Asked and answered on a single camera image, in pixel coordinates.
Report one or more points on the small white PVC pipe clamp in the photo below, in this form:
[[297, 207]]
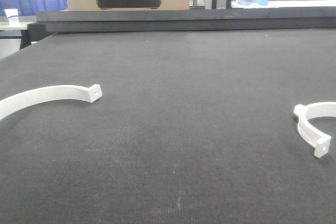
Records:
[[311, 135]]

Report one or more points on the dark grey raised table ledge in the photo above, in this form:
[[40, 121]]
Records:
[[48, 23]]

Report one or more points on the large white PVC clamp half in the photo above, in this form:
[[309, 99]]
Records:
[[32, 97]]

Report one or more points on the white paper cup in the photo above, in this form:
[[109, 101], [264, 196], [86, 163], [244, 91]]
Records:
[[12, 16]]

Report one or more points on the pink block on blue tray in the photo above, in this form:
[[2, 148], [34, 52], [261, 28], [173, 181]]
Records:
[[250, 2]]

